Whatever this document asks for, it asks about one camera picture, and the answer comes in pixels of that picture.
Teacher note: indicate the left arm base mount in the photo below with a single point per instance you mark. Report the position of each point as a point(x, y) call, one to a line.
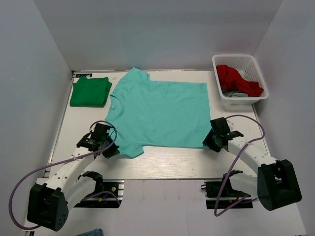
point(106, 193)

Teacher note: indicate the folded green t-shirt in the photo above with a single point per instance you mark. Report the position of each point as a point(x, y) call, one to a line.
point(90, 92)

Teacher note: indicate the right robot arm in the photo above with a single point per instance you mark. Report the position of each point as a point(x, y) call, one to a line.
point(252, 175)

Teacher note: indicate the blue label sticker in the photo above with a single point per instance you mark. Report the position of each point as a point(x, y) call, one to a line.
point(88, 75)

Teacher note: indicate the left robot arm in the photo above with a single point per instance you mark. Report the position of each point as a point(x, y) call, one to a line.
point(50, 203)

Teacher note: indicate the white plastic basket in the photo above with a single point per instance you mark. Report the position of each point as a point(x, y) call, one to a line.
point(248, 68)

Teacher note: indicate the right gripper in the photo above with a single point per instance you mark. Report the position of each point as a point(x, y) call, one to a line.
point(208, 141)

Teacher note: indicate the dark teal cloth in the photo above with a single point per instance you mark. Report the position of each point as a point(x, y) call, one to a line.
point(95, 232)

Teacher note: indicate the teal t-shirt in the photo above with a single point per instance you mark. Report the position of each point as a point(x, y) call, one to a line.
point(158, 113)

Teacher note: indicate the grey garment in basket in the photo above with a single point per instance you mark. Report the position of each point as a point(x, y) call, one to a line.
point(234, 93)

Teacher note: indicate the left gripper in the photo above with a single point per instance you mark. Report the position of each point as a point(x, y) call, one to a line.
point(113, 150)

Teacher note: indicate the red t-shirt in basket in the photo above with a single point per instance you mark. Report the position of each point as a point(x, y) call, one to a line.
point(231, 79)

